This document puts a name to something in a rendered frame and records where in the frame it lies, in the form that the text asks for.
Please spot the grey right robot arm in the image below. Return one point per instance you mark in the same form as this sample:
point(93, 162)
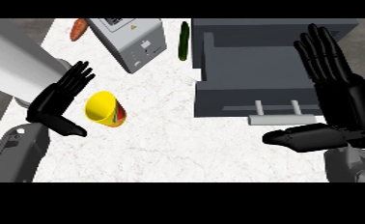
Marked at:
point(346, 165)

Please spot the dark grey open drawer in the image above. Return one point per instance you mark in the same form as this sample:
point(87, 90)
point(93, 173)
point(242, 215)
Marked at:
point(259, 70)

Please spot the yellow cup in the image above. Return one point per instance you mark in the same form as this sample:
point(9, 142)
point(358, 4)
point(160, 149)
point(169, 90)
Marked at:
point(105, 108)

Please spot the green cucumber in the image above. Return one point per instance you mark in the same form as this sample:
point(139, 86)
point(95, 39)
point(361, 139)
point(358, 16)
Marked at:
point(183, 41)

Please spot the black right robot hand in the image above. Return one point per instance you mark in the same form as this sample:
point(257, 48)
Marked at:
point(338, 100)

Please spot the large pale grey cylinder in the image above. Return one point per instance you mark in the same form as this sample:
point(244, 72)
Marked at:
point(24, 67)

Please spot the orange carrot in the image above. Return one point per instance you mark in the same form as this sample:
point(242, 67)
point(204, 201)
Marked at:
point(78, 30)

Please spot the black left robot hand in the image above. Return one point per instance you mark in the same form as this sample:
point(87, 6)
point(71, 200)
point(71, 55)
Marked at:
point(53, 100)

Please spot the grey box appliance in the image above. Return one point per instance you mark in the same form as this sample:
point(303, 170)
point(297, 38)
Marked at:
point(133, 41)

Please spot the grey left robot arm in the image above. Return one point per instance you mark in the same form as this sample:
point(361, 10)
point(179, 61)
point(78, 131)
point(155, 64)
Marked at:
point(19, 152)

